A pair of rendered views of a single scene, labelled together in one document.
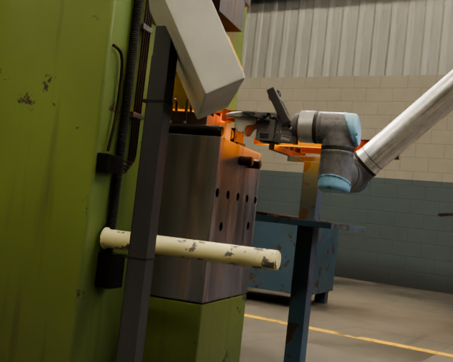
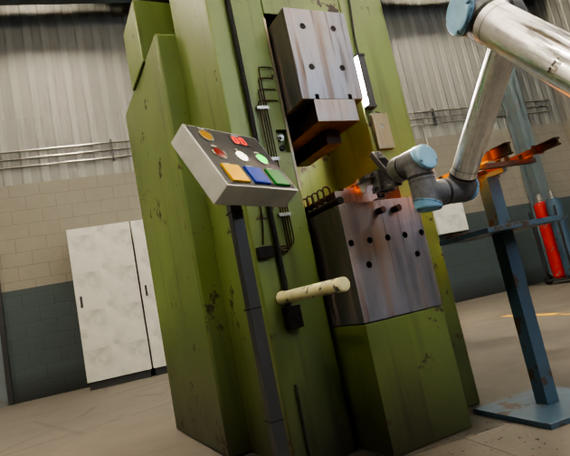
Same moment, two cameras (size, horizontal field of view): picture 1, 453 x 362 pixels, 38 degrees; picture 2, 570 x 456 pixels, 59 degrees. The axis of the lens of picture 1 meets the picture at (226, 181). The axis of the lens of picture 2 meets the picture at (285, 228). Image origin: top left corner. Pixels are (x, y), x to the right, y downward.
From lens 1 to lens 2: 1.08 m
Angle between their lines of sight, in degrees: 42
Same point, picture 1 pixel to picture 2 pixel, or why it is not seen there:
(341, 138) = (413, 168)
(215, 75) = (214, 192)
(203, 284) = (361, 309)
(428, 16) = not seen: outside the picture
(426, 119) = (479, 119)
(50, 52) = not seen: hidden behind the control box
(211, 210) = (349, 256)
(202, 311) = (367, 328)
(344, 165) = (422, 188)
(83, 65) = not seen: hidden behind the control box
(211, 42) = (207, 173)
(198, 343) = (373, 353)
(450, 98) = (485, 92)
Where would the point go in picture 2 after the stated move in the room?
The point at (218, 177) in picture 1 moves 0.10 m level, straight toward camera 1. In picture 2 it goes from (348, 232) to (332, 232)
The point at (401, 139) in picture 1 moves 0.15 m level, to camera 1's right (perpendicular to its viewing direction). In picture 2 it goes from (470, 145) to (517, 127)
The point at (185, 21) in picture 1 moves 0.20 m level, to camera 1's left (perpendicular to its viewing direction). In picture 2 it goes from (194, 168) to (158, 188)
